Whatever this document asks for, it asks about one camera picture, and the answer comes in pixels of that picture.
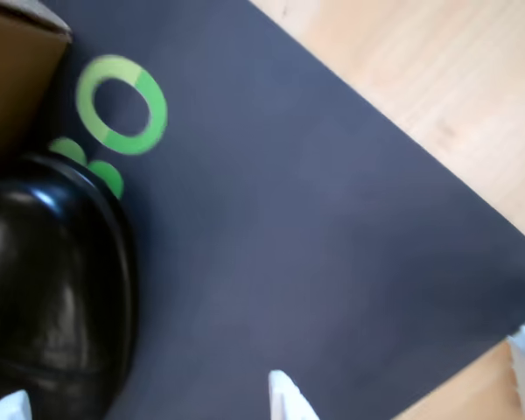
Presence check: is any moving white gripper jaw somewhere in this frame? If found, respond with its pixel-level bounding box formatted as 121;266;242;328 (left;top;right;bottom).
0;388;32;420

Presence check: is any fixed white gripper jaw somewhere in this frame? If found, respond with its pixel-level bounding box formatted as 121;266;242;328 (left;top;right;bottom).
268;368;319;420

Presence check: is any black leather dress shoe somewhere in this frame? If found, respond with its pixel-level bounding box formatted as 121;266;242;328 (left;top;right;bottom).
0;150;139;420

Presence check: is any open cardboard box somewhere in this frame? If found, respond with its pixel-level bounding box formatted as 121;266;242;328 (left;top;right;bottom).
0;0;74;164

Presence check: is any black WOWROBO mat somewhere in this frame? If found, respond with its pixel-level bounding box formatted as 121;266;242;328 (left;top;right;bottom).
34;0;525;420

